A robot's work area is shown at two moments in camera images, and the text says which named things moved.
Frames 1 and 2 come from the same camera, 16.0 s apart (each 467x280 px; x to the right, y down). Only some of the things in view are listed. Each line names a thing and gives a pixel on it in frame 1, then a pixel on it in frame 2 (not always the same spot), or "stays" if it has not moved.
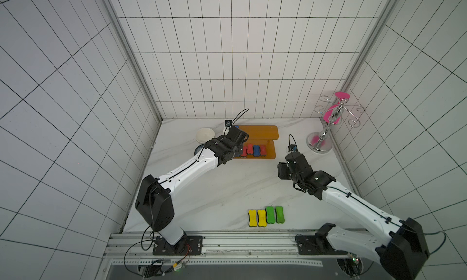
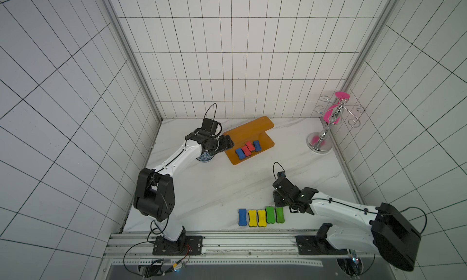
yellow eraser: (252, 218) stays
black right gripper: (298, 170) → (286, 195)
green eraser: (279, 212) stays
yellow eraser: (262, 218) stays
